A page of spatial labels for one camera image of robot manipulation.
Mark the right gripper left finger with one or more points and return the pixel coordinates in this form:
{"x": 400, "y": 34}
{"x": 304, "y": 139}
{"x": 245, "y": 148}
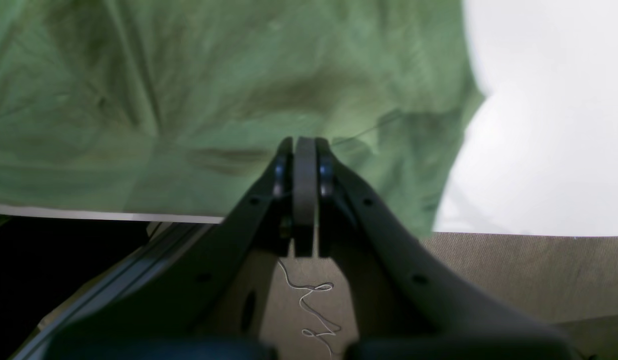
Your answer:
{"x": 209, "y": 304}

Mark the green t-shirt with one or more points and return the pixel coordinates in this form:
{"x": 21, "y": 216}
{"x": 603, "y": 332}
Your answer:
{"x": 177, "y": 106}

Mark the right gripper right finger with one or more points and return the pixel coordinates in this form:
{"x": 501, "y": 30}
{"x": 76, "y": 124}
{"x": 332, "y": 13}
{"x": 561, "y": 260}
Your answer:
{"x": 408, "y": 305}

